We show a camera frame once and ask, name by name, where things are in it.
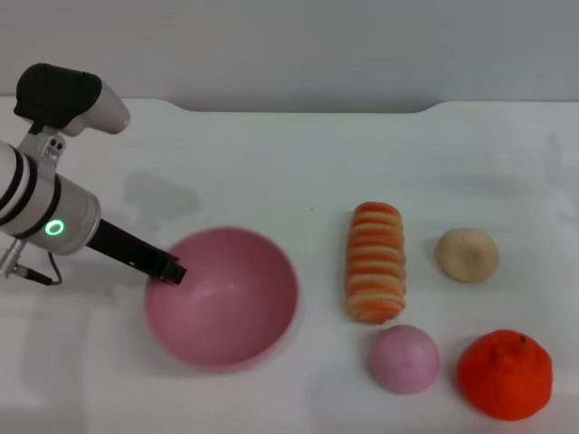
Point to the pink plastic bowl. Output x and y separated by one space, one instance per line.
226 307

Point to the orange striped bread roll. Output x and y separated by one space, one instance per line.
375 267

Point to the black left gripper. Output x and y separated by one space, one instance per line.
126 246

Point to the beige egg yolk pastry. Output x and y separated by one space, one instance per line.
467 255

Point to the orange tangerine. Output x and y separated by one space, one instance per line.
504 375

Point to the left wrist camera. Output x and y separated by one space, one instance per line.
68 99

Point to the pink round bun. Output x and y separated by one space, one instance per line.
403 359

